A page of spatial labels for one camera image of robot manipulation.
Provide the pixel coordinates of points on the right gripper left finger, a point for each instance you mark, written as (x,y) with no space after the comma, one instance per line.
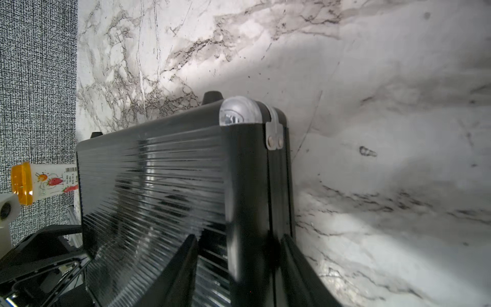
(175,285)

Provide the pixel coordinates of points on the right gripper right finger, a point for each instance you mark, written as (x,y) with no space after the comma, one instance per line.
(301,284)

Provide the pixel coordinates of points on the black poker set case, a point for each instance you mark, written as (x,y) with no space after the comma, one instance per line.
(220,172)

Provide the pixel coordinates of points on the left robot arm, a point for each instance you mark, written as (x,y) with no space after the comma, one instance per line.
(40,268)

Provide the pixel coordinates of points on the orange lid container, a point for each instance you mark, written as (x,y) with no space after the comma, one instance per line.
(34,182)

